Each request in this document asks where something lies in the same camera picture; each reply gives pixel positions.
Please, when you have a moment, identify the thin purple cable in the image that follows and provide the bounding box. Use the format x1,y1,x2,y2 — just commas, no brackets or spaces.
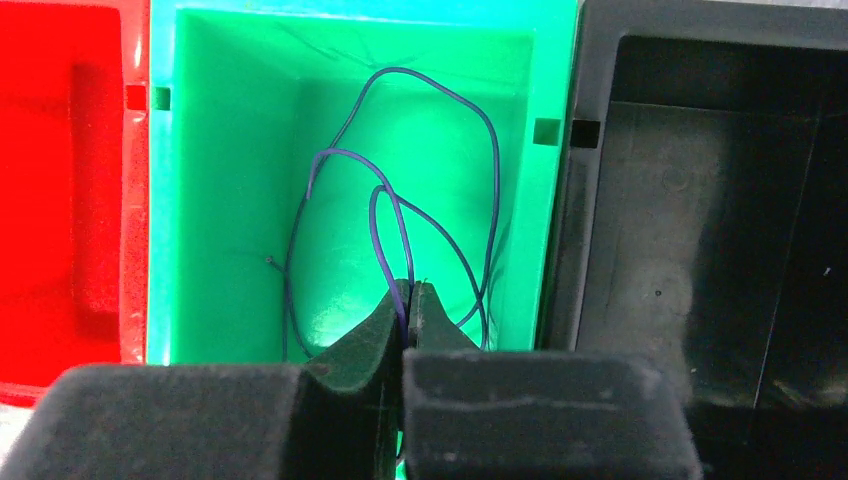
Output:
264,66,502,362

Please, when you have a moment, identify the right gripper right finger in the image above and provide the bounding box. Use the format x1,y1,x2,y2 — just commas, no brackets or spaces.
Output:
402,282,703,479

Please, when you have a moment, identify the green plastic bin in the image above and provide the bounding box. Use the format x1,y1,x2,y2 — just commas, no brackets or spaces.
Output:
147,1,579,365

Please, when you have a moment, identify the black plastic bin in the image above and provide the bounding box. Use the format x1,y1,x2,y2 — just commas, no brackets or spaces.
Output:
538,1,847,479

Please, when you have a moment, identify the red plastic bin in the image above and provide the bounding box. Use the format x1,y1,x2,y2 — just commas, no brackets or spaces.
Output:
1,1,151,408

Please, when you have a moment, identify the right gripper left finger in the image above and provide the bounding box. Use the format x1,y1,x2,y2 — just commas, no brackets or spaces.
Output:
1,280,410,479

